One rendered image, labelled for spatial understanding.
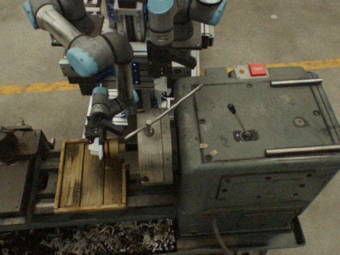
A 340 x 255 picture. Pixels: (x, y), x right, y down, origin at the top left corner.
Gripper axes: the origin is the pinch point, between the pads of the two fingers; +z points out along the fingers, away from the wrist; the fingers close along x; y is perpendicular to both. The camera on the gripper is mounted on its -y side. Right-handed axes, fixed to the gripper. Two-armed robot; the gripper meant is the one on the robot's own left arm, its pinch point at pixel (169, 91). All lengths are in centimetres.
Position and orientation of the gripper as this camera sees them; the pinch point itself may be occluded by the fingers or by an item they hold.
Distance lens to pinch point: 125.4
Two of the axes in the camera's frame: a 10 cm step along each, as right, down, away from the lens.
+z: 0.2, 7.5, 6.6
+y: -10.0, 0.6, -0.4
